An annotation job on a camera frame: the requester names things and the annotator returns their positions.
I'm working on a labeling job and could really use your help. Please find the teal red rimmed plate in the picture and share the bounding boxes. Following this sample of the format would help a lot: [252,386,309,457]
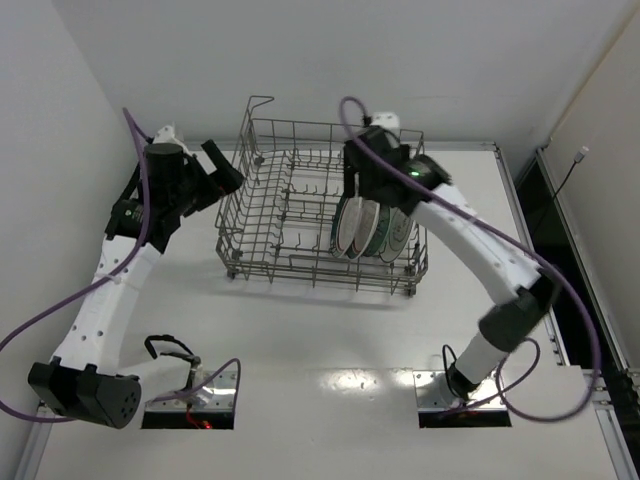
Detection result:
[329,196,363,258]
[347,200,381,259]

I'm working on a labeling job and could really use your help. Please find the blue floral green plate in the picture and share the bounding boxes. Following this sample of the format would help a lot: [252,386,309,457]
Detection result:
[364,205,390,257]

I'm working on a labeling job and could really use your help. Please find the white plate with dark outline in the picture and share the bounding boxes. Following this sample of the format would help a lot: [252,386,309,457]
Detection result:
[379,208,414,264]

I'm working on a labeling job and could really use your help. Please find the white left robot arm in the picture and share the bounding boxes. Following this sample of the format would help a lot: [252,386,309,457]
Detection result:
[28,140,244,429]

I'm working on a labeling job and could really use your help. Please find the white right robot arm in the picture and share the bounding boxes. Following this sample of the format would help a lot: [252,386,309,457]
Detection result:
[343,126,559,408]

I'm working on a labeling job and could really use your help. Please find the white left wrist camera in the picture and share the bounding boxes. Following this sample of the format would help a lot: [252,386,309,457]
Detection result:
[153,123,187,151]

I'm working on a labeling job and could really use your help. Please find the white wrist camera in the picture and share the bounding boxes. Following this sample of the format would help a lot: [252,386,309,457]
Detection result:
[371,112,401,131]
[153,123,187,151]

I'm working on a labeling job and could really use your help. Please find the grey wire dish rack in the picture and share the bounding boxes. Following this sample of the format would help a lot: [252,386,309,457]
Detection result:
[216,95,428,297]

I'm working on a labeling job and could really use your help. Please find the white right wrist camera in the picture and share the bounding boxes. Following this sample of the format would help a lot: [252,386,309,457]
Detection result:
[371,112,401,131]

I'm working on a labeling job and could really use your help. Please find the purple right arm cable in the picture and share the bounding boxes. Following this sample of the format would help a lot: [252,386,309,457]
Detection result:
[339,95,601,420]

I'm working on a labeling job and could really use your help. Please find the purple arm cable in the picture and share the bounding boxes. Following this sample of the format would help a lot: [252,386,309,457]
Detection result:
[339,95,601,420]
[0,106,242,422]

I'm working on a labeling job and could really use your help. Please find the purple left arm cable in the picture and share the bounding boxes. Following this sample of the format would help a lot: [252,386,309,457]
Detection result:
[0,106,242,422]

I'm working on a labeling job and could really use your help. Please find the black hanging usb cable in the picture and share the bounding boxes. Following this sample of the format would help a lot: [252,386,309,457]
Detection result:
[524,145,589,236]

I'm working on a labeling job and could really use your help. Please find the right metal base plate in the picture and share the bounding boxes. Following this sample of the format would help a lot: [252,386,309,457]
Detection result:
[413,370,506,414]

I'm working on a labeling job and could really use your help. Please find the metal base plate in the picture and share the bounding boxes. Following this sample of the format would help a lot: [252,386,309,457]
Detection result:
[145,367,238,413]
[413,370,506,414]

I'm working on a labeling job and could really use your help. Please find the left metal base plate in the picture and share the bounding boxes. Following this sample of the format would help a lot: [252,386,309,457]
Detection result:
[145,367,238,413]

